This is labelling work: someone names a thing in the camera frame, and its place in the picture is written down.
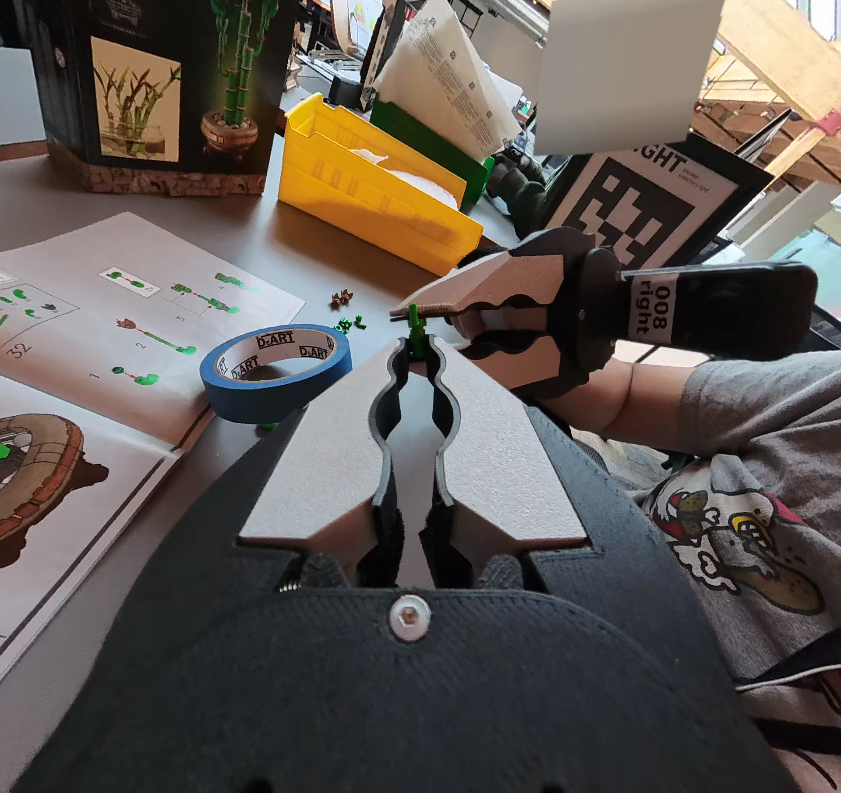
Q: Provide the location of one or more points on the green lego stem assembly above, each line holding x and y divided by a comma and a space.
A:
416, 333

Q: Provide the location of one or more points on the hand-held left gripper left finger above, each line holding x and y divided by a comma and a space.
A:
309, 477

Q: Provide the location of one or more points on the person's right forearm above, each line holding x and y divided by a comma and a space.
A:
631, 398

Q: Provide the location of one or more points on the black framed marker sign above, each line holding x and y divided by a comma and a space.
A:
631, 214

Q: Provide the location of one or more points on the small black desk device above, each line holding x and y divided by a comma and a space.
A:
345, 88

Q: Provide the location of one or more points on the dark slim cardboard box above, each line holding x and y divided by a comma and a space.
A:
384, 37

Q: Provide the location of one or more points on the crumpled white paper bag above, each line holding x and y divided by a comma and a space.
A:
420, 185

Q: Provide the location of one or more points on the lego instruction booklet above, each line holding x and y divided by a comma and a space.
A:
98, 293

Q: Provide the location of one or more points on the person's right hand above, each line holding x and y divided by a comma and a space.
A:
463, 328

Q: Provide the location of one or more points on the white printed paper bags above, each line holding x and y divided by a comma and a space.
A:
447, 70

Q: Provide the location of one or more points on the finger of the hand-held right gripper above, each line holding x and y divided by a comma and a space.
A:
532, 362
486, 280

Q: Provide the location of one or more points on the scattered green lego pieces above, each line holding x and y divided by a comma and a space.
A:
342, 327

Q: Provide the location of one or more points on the yellow plastic bin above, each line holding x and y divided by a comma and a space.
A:
355, 208

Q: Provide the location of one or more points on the blue masking tape roll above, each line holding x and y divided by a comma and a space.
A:
263, 405

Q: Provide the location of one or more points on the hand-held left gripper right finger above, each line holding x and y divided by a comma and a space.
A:
512, 477

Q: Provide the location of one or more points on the black lego set box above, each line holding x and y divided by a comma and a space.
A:
164, 17

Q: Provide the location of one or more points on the green plastic bin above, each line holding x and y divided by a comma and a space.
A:
420, 132

